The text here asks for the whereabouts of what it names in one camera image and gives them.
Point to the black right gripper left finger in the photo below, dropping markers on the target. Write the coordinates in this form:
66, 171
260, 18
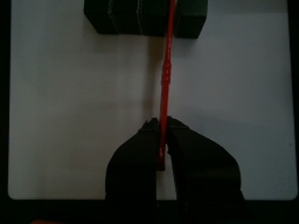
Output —
133, 169

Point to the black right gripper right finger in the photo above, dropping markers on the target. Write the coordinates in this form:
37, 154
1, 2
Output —
206, 175

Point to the red toy knife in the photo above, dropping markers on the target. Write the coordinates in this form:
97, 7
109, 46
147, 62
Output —
166, 87

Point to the dark green sushi roll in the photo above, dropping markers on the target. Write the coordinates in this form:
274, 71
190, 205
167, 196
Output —
145, 17

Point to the white cutting board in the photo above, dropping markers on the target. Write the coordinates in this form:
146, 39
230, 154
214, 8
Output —
78, 116

